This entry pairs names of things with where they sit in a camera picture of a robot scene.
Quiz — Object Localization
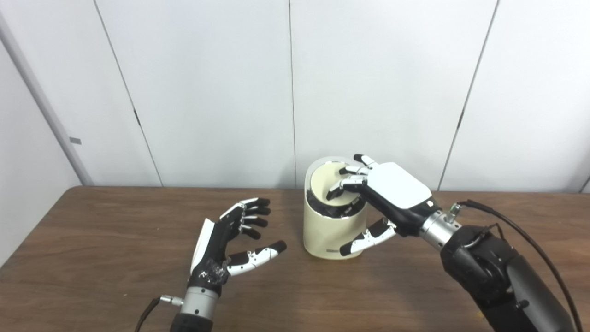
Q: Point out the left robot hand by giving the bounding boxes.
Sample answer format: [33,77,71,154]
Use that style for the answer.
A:
[188,198,287,296]

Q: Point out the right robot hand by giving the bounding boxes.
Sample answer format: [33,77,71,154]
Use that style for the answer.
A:
[326,154,441,257]

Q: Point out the round cream bin lid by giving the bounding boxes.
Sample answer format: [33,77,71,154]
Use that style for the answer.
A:
[311,162,360,206]

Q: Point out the cream-colored bin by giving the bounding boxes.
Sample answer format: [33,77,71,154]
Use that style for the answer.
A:
[303,156,368,260]

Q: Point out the black bin liner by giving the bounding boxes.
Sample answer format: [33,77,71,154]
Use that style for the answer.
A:
[307,182,367,219]

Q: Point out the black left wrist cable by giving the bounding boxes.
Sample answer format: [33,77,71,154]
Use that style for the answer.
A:
[135,296,184,332]

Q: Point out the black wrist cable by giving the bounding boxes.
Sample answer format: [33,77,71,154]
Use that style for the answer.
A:
[135,296,184,332]
[445,199,584,332]

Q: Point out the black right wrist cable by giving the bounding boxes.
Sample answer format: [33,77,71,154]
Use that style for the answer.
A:
[445,199,584,332]

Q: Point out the gray wall post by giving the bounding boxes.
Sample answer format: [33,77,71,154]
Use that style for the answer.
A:
[0,14,95,186]

